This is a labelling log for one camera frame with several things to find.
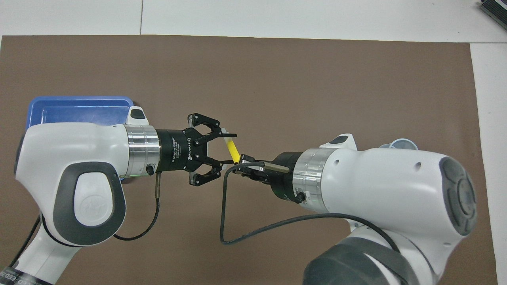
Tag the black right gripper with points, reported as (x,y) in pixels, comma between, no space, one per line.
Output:
(285,182)

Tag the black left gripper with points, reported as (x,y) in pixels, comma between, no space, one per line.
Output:
(178,150)

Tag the yellow pen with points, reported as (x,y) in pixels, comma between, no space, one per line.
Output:
(232,150)

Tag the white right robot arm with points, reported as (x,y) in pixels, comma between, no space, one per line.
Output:
(388,174)

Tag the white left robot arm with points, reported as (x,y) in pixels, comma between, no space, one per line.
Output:
(71,142)

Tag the blue plastic tray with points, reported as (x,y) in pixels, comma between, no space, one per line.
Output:
(79,111)

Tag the brown table mat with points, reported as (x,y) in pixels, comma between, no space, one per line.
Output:
(277,79)

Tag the translucent plastic cup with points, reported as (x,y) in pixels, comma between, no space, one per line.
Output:
(404,143)

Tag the grey ribbed device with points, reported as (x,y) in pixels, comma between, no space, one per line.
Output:
(495,10)

